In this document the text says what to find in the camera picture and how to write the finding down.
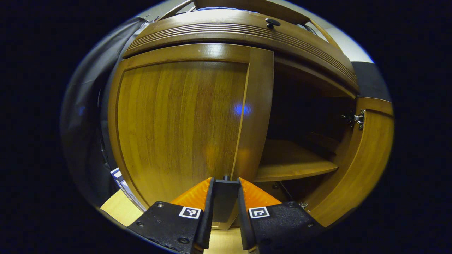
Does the wooden inner cabinet shelf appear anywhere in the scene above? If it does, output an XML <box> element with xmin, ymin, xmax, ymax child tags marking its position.
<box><xmin>254</xmin><ymin>139</ymin><xmax>339</xmax><ymax>183</ymax></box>

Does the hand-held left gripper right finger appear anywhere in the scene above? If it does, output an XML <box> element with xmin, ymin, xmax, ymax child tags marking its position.
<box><xmin>237</xmin><ymin>177</ymin><xmax>326</xmax><ymax>253</ymax></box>

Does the wooden cabinet drawer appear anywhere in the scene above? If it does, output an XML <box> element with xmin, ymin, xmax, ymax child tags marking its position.
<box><xmin>122</xmin><ymin>9</ymin><xmax>360</xmax><ymax>93</ymax></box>

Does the blue and white box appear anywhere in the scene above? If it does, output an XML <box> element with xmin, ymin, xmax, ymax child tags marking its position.
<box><xmin>110</xmin><ymin>168</ymin><xmax>147</xmax><ymax>212</ymax></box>

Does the wooden double-door shoe cabinet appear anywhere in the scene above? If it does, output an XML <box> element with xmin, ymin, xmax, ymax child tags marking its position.
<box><xmin>120</xmin><ymin>0</ymin><xmax>361</xmax><ymax>212</ymax></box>

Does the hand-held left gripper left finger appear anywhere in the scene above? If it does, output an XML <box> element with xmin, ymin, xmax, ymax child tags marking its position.
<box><xmin>126</xmin><ymin>176</ymin><xmax>216</xmax><ymax>254</ymax></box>

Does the wooden shoe cabinet door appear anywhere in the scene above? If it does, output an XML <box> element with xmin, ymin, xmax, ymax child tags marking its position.
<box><xmin>308</xmin><ymin>96</ymin><xmax>394</xmax><ymax>227</ymax></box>
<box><xmin>108</xmin><ymin>43</ymin><xmax>275</xmax><ymax>230</ymax></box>

